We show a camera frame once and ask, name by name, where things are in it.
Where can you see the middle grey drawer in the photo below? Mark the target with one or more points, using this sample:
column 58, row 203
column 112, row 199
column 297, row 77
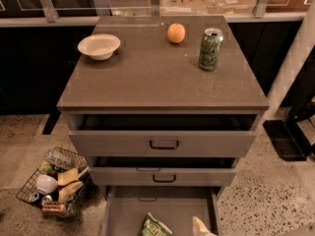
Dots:
column 162, row 171

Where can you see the top grey drawer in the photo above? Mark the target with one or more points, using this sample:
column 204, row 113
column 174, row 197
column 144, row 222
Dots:
column 165, row 135

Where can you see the clear plastic bottle in basket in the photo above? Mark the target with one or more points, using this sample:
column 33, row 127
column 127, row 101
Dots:
column 58, row 158

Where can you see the white ceramic bowl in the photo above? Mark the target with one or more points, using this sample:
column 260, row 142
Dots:
column 99, row 46

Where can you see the grey drawer cabinet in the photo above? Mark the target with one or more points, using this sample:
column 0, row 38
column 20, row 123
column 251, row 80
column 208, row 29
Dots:
column 150, row 75

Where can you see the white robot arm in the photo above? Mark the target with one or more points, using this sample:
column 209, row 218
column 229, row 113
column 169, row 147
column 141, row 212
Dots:
column 271, row 197

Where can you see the black floor tray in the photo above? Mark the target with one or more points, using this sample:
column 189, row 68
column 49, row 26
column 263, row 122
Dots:
column 288, row 139

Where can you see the grey drawer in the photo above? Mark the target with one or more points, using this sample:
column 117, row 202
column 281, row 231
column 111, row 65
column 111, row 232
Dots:
column 165, row 135
column 162, row 171
column 126, row 208

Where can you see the brown snack bar in basket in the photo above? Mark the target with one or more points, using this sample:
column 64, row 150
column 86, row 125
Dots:
column 53, row 208

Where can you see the yellow sponge in basket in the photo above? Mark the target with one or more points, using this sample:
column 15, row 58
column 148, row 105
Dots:
column 68, row 177
column 69, row 190

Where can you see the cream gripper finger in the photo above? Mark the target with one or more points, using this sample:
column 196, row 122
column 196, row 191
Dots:
column 200, row 229

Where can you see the green soda can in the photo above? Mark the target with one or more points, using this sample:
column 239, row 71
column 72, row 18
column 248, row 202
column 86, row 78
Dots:
column 210, row 49

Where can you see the bottom grey drawer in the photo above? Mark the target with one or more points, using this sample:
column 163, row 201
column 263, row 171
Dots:
column 126, row 208

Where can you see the green rice chip bag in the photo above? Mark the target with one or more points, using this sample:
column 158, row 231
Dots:
column 153, row 227

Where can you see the black wire basket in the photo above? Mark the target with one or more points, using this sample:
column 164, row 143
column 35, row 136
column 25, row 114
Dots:
column 75, row 202

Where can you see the small white bowl in basket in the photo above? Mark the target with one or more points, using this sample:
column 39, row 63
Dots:
column 45, row 184

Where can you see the silver can in basket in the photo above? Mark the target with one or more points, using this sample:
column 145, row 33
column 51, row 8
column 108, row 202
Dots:
column 34, row 198

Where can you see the orange fruit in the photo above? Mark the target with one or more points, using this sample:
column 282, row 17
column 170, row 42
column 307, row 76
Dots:
column 176, row 33

